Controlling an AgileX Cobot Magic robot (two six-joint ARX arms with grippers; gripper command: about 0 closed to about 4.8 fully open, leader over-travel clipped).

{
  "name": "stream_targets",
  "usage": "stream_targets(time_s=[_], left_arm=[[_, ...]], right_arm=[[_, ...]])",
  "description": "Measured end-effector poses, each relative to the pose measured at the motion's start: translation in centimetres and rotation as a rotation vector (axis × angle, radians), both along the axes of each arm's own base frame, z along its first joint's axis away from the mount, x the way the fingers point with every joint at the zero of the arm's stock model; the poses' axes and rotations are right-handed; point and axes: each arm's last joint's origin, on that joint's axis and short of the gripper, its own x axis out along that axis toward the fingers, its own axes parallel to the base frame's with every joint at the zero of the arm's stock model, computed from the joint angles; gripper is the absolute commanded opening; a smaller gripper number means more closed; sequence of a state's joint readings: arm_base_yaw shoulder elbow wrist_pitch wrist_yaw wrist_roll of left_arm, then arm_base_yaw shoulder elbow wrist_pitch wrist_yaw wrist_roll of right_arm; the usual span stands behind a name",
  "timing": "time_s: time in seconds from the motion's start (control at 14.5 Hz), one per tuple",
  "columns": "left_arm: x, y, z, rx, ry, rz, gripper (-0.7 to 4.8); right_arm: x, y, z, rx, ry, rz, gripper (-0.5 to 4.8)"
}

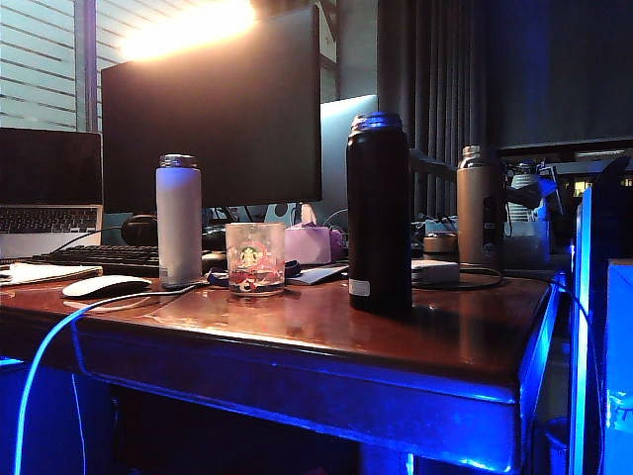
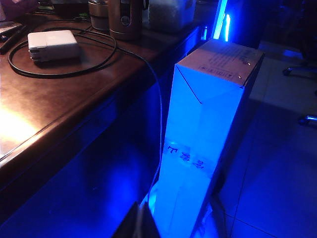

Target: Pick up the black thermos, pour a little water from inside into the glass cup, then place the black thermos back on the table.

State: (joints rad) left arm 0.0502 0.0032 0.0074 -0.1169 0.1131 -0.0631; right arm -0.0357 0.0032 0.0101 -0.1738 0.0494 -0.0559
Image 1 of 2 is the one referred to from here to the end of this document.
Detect black thermos bottle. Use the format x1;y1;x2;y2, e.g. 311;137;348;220
345;111;413;314

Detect printed glass cup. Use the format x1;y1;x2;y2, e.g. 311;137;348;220
225;221;287;298

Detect white thermos bottle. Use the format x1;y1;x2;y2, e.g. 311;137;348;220
155;153;204;290

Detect bronze thermos bottle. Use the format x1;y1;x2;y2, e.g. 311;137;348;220
455;144;501;268

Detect purple tissue box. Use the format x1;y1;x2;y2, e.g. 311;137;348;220
284;203;333;266

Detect purple soft pouch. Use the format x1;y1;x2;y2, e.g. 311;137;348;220
327;227;347;262

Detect flat silver card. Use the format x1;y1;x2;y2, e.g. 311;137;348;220
286;264;350;287

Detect white power adapter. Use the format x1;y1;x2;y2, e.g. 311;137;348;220
410;259;461;286

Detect large black monitor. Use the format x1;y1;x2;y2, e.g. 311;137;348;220
101;4;323;215

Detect black headphones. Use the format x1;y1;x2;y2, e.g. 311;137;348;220
121;213;159;247

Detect black keyboard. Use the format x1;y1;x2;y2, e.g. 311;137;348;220
24;243;162;278

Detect clear plastic container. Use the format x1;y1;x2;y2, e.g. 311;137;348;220
503;212;551;268

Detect white computer mouse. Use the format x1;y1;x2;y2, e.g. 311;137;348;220
61;274;152;299

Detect white notebook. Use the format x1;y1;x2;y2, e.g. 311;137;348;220
0;261;104;287

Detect silver laptop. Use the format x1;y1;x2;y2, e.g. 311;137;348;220
0;127;105;260

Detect dark curved panel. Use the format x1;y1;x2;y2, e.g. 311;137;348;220
590;155;633;261

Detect white box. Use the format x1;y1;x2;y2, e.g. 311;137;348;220
605;257;633;475

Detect white window blinds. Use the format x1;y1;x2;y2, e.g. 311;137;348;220
0;0;120;133

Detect thin black cable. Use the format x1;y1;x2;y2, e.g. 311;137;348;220
51;226;125;253

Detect blue-lit metal post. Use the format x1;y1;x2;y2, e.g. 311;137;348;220
568;187;593;475

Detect white cable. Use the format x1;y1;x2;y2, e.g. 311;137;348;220
13;281;212;475

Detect thin pale hanging cable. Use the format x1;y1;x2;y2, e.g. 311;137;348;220
70;373;88;475

